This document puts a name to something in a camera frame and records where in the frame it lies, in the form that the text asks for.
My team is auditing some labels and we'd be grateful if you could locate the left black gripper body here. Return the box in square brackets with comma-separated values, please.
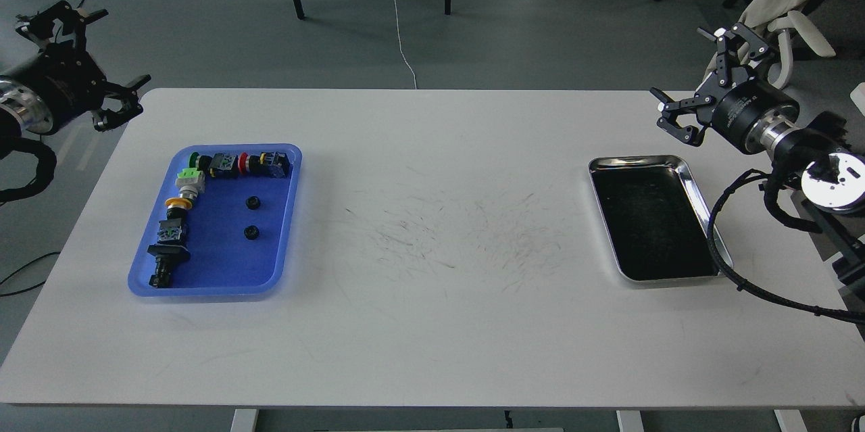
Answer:
[3, 49, 106, 131]

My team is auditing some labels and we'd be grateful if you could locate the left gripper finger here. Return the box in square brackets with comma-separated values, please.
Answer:
[93, 75, 152, 133]
[16, 1, 109, 53]

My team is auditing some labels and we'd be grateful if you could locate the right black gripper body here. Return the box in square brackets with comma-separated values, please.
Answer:
[711, 80, 800, 154]

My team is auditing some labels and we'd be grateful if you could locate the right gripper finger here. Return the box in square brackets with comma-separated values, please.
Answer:
[650, 87, 717, 147]
[697, 22, 776, 88]

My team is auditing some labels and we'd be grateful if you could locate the small black gear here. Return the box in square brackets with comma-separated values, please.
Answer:
[243, 224, 262, 241]
[245, 195, 262, 210]

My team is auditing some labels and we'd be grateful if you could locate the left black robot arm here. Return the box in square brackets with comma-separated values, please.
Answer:
[1, 0, 151, 203]

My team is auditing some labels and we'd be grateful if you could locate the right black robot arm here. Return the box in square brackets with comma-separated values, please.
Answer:
[651, 23, 863, 325]

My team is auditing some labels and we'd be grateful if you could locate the silver metal tray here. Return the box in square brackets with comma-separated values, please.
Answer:
[588, 154, 722, 287]

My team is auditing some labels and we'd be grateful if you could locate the blue plastic tray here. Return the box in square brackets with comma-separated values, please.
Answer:
[128, 143, 302, 297]

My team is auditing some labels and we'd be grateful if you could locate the chair with beige cloth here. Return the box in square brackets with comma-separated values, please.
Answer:
[703, 0, 865, 91]

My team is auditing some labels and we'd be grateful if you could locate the black green contact block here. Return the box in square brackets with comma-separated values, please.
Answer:
[157, 208, 189, 246]

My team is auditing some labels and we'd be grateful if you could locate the blue black contact block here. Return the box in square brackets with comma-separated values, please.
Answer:
[255, 151, 291, 178]

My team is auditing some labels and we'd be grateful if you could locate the white green switch block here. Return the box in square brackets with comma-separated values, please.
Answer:
[175, 167, 206, 195]

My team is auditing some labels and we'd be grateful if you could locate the yellow push button switch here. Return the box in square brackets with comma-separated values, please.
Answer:
[164, 191, 198, 211]

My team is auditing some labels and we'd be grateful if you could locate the black switch contact block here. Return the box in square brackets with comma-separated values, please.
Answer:
[207, 153, 240, 179]

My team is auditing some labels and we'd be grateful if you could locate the red push button switch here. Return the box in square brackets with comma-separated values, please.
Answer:
[237, 152, 263, 176]

